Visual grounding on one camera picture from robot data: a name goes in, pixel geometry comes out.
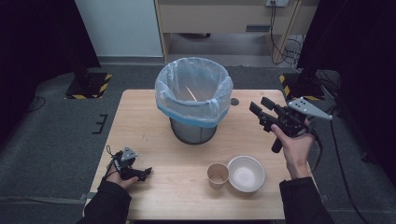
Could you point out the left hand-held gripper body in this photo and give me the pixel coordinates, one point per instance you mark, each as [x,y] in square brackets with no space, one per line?
[127,161]

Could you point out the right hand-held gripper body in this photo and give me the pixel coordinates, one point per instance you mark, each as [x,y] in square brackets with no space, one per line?
[291,123]

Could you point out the grey metal mesh trash can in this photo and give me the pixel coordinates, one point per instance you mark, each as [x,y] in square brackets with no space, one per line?
[191,134]

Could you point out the translucent blue trash bag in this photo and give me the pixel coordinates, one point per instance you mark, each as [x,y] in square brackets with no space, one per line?
[193,113]

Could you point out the thin wooden stick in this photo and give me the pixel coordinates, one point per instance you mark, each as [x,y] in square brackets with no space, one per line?
[191,93]

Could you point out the person's left hand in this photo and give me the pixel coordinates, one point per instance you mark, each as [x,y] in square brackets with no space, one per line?
[120,182]

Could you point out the person's right hand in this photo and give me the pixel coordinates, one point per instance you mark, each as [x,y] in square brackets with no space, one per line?
[297,152]

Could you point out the round black table grommet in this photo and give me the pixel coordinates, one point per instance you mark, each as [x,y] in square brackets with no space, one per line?
[234,101]

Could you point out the black striped stand base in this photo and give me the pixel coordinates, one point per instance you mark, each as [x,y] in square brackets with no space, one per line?
[303,88]
[90,87]

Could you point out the white paper bowl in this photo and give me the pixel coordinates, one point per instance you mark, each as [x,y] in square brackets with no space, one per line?
[246,174]

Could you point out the brown paper cup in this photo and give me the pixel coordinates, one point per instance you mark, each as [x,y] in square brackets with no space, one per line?
[218,181]

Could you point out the black curtain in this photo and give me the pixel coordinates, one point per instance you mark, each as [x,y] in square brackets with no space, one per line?
[37,46]
[364,62]

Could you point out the light wooden cabinet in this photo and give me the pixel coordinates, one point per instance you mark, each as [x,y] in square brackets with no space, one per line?
[211,17]

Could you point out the white wall power outlet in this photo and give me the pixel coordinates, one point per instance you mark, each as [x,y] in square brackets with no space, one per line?
[276,2]

